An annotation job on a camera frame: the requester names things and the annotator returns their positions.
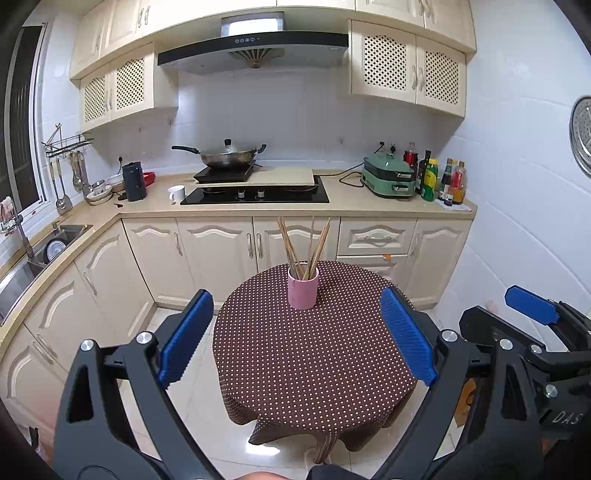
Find bunch of wooden chopsticks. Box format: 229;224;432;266
277;216;332;281

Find stacked bowls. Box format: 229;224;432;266
85;182;114;206

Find dark oil bottle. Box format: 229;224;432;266
418;150;432;195

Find black power cable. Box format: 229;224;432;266
339;161;365;188

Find dark sauce bottle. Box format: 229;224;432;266
438;158;454;200

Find black induction cooker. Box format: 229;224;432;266
193;164;264;184

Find lattice door wall cabinet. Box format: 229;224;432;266
79;42;180;132
348;19;468;120

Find brown polka-dot tablecloth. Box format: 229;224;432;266
212;260;428;464

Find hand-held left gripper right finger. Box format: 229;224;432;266
380;286;542;480

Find long steel ladle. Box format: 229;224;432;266
48;159;75;214

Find short steel ladle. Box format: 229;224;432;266
69;152;86;192

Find range hood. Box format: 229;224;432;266
157;11;350;75

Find steel pot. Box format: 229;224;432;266
44;237;68;265

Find round steel steamer tray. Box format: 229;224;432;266
570;96;591;178

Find green yellow bottle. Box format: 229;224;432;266
424;158;439;202

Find dark window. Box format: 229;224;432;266
0;25;47;204

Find steel wok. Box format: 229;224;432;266
172;138;267;169

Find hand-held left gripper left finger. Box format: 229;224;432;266
53;289;215;480

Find pink cup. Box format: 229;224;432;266
287;265;320;310

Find beige board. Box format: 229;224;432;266
198;167;315;188

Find cream wall cabinet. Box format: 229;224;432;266
68;0;278;80
355;0;477;54

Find steel wall utensil rack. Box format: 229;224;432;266
41;122;95;158

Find black glass gas hob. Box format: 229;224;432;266
180;175;330;205

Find steel faucet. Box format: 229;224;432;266
9;215;47;266

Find steel sink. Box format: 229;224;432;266
0;224;93;324

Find black kettle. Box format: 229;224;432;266
122;161;147;202

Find glass wok lid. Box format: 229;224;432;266
203;138;252;158

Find green electric cooker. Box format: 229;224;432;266
361;154;416;200

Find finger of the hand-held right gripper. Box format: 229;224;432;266
505;285;591;356
458;305;555;370

